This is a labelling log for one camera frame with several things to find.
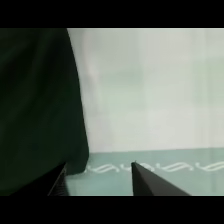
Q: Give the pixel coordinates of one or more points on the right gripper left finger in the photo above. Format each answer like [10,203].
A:
[60,185]

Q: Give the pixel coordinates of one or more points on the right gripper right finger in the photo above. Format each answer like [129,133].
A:
[150,185]

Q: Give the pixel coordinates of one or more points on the dark green garment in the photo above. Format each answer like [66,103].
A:
[40,100]

